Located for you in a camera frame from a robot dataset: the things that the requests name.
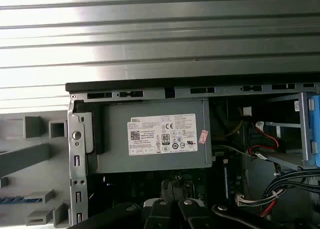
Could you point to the blue plastic bay latch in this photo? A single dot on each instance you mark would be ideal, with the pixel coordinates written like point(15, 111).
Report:
point(315, 129)

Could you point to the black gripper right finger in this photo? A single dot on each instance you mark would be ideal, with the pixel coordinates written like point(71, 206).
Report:
point(192, 216)

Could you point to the grey parts rack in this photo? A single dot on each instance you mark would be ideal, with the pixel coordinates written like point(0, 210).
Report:
point(57, 164)

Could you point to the grey metal drive cage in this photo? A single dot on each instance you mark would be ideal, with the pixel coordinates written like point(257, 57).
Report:
point(303, 119)

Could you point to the black PC case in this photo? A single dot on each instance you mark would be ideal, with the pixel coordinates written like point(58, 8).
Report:
point(112, 86)

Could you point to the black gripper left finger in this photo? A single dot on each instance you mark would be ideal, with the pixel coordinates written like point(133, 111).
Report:
point(160, 214)

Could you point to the grey power supply unit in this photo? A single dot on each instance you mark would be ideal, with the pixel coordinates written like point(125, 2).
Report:
point(115, 139)

